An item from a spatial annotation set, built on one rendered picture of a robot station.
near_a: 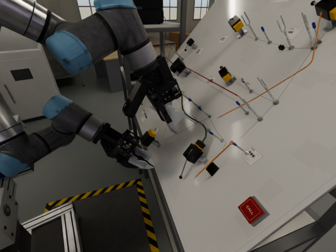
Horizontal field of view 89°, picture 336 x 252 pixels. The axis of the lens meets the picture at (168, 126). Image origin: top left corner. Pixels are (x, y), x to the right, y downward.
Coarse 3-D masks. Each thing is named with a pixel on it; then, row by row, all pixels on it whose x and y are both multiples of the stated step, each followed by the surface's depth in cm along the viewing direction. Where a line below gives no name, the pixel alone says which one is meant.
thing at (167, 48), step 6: (150, 36) 577; (156, 42) 472; (168, 42) 472; (174, 42) 472; (156, 48) 458; (168, 48) 476; (174, 48) 486; (156, 54) 466; (168, 54) 485; (168, 60) 495
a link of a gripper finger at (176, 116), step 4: (168, 108) 47; (172, 108) 48; (160, 112) 47; (168, 112) 48; (172, 112) 48; (176, 112) 48; (180, 112) 49; (172, 116) 48; (176, 116) 49; (180, 116) 49; (172, 120) 48; (176, 120) 49; (168, 124) 48; (172, 124) 48; (172, 128) 49; (176, 132) 51
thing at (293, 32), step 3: (291, 27) 66; (294, 27) 65; (297, 27) 64; (288, 30) 66; (291, 30) 65; (294, 30) 64; (297, 30) 63; (300, 30) 62; (288, 33) 65; (291, 33) 64; (294, 33) 63; (297, 33) 63; (282, 36) 67; (288, 36) 65; (291, 36) 64; (294, 36) 63; (291, 39) 63
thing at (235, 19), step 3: (234, 15) 80; (231, 18) 81; (234, 18) 79; (237, 18) 77; (228, 21) 81; (231, 21) 80; (234, 21) 78; (237, 21) 77; (231, 24) 79; (234, 24) 78; (231, 27) 83; (234, 30) 80; (240, 30) 84; (246, 30) 83; (240, 33) 85; (243, 33) 83; (237, 36) 86; (240, 36) 84
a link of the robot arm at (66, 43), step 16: (96, 16) 32; (64, 32) 30; (80, 32) 31; (96, 32) 32; (112, 32) 33; (48, 48) 32; (64, 48) 30; (80, 48) 31; (96, 48) 32; (112, 48) 35; (64, 64) 31; (80, 64) 32
